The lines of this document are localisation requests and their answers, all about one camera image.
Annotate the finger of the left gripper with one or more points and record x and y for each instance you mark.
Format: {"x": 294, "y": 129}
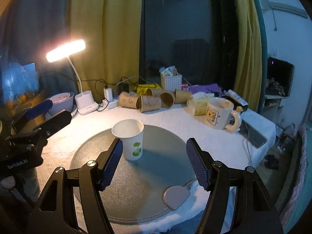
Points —
{"x": 31, "y": 113}
{"x": 44, "y": 130}

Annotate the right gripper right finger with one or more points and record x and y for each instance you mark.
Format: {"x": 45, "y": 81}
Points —
{"x": 254, "y": 210}

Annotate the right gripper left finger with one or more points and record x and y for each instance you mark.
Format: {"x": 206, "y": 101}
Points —
{"x": 55, "y": 212}

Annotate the white paper cup green print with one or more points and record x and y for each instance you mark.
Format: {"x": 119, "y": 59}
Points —
{"x": 130, "y": 132}

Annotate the brown paper cup far left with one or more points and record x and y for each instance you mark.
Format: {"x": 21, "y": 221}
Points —
{"x": 128, "y": 100}

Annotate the brown floral paper cup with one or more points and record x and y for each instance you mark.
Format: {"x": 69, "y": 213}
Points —
{"x": 149, "y": 103}

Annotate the brown paper cup behind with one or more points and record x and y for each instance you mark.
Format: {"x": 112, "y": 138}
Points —
{"x": 153, "y": 92}

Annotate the brown paper cup open mouth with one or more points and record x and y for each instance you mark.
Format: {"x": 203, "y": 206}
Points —
{"x": 167, "y": 99}

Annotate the brown paper cup far right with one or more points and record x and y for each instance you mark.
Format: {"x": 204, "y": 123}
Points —
{"x": 181, "y": 96}

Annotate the person's fingertip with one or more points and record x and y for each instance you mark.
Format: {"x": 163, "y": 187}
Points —
{"x": 8, "y": 182}

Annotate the white inner bowl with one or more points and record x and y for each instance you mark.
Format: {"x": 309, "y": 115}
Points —
{"x": 60, "y": 97}

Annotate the purple bowl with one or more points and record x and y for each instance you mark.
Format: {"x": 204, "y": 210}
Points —
{"x": 64, "y": 105}

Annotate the white desk lamp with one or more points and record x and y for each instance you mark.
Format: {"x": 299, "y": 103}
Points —
{"x": 84, "y": 100}

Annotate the white power strip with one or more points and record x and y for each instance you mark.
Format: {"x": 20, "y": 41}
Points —
{"x": 106, "y": 105}

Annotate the white charger plug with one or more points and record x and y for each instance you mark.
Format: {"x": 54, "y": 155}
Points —
{"x": 108, "y": 94}

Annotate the white textured tablecloth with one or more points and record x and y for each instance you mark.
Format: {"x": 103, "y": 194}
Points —
{"x": 231, "y": 149}

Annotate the grey heart-shaped coaster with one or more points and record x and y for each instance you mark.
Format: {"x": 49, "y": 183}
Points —
{"x": 175, "y": 196}

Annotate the black power adapter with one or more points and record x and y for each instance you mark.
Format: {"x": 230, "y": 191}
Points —
{"x": 124, "y": 87}

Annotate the round grey placemat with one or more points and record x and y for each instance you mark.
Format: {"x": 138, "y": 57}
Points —
{"x": 135, "y": 194}

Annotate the yellow plastic bag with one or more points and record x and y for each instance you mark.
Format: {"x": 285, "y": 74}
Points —
{"x": 141, "y": 89}

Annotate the white bear ceramic mug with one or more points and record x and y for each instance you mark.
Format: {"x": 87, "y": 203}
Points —
{"x": 220, "y": 114}

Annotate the small yellow duck figure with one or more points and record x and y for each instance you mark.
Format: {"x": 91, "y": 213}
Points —
{"x": 239, "y": 109}

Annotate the yellow curtain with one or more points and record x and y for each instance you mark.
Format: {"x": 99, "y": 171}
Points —
{"x": 111, "y": 31}

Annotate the white cream tube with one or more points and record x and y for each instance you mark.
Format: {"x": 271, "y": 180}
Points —
{"x": 236, "y": 97}

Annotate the yellow tissue pack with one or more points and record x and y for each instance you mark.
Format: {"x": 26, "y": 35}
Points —
{"x": 197, "y": 103}

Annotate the white plastic basket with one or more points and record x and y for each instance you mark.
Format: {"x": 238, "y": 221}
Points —
{"x": 172, "y": 82}

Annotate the purple cloth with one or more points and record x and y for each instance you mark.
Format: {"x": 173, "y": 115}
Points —
{"x": 212, "y": 88}

